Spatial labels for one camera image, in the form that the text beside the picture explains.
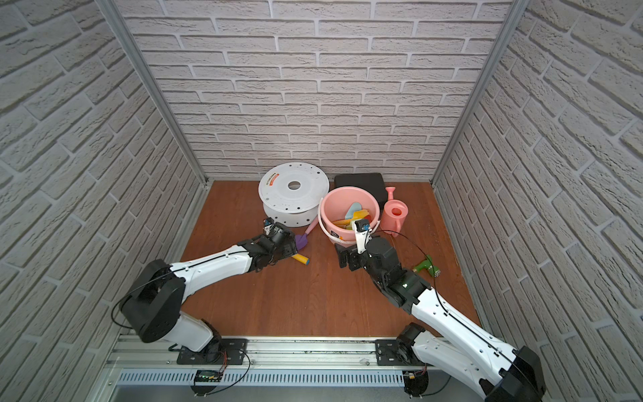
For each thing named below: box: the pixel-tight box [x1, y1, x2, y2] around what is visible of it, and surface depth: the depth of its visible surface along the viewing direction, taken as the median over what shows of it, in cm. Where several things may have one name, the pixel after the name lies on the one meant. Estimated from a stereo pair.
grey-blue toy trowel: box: [344, 201, 363, 221], surface depth 101 cm
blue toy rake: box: [291, 252, 311, 266], surface depth 94 cm
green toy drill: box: [411, 254, 442, 279], surface depth 91 cm
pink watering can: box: [380, 186, 409, 238], surface depth 97 cm
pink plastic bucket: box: [318, 185, 381, 248], surface depth 92 cm
